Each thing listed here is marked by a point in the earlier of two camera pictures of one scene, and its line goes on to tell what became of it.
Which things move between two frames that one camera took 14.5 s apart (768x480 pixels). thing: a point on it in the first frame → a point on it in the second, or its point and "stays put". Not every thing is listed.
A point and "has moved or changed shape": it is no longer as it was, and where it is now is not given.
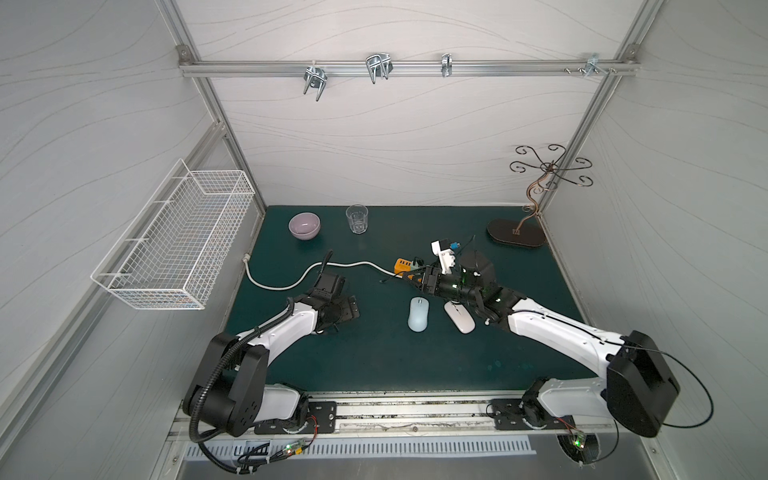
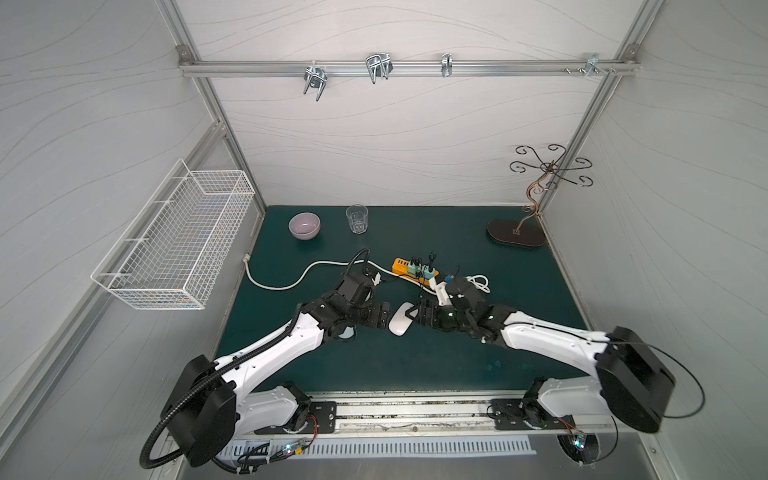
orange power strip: (402, 266) stays put
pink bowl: (304, 225) stays put
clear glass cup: (358, 215) stays put
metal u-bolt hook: (315, 76) stays put
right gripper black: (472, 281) → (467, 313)
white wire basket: (171, 252) stays put
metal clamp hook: (379, 66) stays put
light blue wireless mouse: (418, 314) has moved or changed shape
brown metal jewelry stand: (530, 232) stays put
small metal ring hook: (447, 64) stays put
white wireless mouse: (460, 316) has moved or changed shape
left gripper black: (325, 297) → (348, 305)
